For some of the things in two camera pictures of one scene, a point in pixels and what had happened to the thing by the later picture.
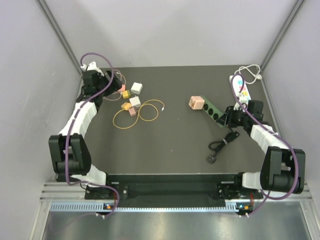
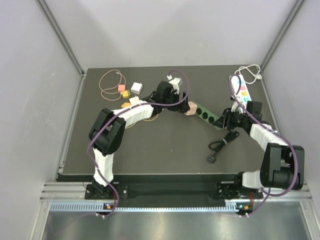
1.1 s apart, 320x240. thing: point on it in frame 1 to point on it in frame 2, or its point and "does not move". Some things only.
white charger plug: (136, 88) does not move
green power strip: (212, 112) to (207, 115)
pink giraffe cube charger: (196, 102) to (193, 109)
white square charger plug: (135, 102) does not move
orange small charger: (126, 106) does not move
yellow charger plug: (126, 94) does not move
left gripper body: (104, 82) to (179, 107)
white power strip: (241, 90) does not move
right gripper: (228, 117) does not move
